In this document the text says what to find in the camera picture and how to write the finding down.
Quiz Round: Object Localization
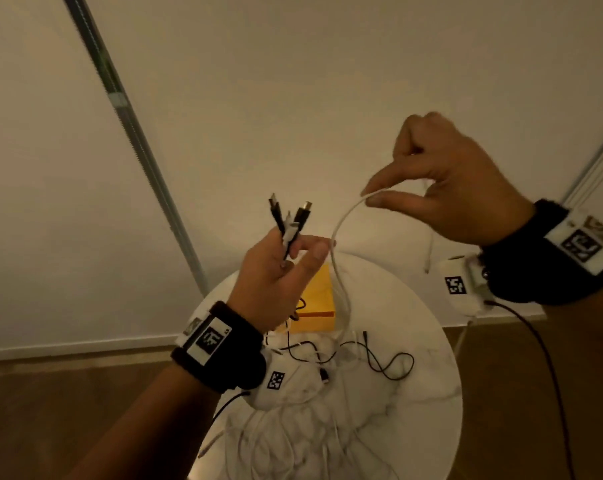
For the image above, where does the person's right hand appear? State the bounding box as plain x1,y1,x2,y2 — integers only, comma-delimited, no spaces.
360,112,536,247

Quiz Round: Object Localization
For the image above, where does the person's left hand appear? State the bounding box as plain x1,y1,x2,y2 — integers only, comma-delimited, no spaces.
226,228,335,335

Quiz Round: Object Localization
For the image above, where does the yellow box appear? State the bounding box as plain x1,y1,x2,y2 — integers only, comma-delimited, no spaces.
286,264,336,335

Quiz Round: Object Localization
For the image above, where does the bundle of black and white cables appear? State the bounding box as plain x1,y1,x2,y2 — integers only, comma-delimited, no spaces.
196,339,417,480

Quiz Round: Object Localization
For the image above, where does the person's right forearm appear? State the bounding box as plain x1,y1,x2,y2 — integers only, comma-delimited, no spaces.
541,277,603,345

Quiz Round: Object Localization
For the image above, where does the person's left forearm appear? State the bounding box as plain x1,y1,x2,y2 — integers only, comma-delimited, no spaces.
66,363,222,480

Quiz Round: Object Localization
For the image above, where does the black left wristband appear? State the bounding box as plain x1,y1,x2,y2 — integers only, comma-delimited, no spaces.
170,301,268,395

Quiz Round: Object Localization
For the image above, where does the black wristband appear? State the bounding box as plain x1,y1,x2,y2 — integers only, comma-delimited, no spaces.
479,198,603,305
170,301,268,395

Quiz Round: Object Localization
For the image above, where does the black right wristband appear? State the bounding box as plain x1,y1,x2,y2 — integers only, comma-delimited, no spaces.
479,198,603,305

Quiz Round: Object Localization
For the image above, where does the white baseboard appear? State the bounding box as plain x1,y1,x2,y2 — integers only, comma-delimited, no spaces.
0,334,180,363

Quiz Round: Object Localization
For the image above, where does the white marble table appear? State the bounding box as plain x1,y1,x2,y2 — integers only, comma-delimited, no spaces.
187,252,464,480

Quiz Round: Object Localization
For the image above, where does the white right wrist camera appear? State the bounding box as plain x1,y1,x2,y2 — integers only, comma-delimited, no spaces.
439,254,495,315

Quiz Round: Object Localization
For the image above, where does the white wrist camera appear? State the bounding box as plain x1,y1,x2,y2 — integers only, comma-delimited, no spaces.
439,254,495,315
242,347,327,411

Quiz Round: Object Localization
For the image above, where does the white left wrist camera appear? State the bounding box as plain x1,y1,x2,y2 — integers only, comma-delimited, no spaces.
242,347,327,411

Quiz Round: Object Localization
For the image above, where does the black left camera cable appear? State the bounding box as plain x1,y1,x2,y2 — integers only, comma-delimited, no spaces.
211,391,252,425

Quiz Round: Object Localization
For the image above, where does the black camera cable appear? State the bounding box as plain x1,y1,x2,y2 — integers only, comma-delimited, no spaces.
483,299,577,480
211,391,252,425

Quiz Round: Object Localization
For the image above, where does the slotted metal wall rail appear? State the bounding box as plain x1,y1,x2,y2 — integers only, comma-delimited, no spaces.
561,119,603,211
61,0,210,297

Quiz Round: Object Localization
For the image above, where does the black right camera cable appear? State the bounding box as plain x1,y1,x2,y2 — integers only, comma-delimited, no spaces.
483,299,577,480

